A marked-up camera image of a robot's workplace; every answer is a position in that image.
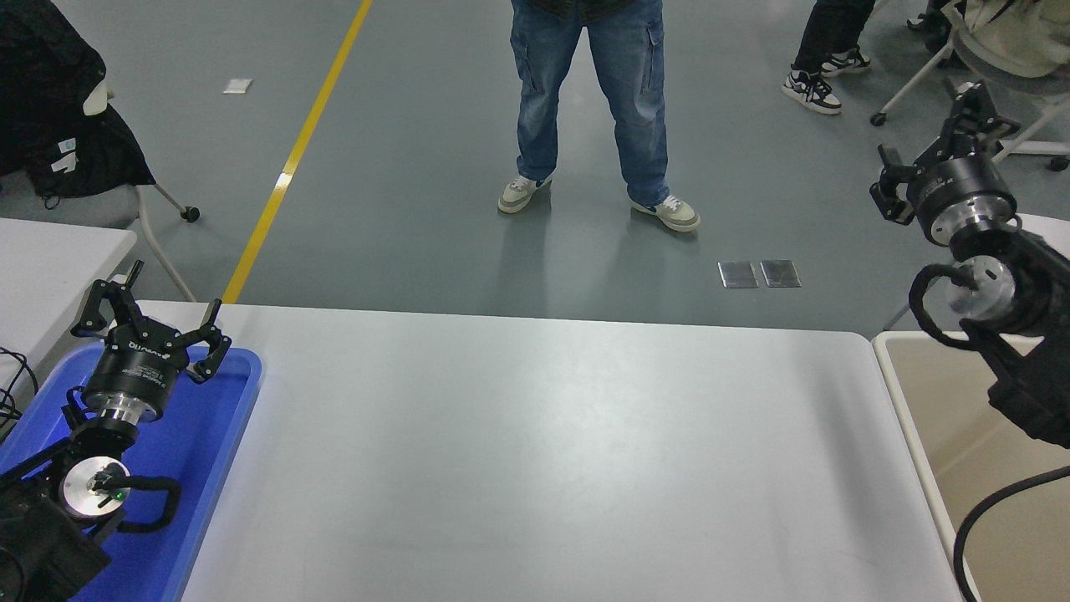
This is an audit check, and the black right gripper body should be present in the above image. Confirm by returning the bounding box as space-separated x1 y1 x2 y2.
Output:
907 155 1014 235

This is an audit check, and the yellow floor tape line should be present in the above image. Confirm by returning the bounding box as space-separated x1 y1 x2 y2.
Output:
222 0 374 304

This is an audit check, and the grey white-legged wheeled chair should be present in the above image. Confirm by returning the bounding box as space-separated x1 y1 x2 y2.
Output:
869 0 1070 172

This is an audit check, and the white side table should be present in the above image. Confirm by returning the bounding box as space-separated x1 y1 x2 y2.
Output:
0 217 139 394

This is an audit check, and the large pale bin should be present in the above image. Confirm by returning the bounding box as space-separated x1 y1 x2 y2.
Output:
871 331 1070 602

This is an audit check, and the black jacket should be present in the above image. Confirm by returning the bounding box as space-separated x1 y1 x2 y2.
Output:
0 0 157 208

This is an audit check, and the person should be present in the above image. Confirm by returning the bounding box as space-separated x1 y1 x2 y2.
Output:
498 0 701 233
782 0 877 115

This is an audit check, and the cream coat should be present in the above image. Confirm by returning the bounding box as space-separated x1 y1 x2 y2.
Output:
961 0 1070 80

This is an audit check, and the blue plastic tray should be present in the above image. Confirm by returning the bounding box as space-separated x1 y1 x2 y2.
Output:
0 343 265 602

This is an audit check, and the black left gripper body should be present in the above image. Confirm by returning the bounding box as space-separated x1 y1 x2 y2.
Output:
84 328 183 411

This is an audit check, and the black cable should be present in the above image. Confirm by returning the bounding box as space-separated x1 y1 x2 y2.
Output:
0 347 40 444

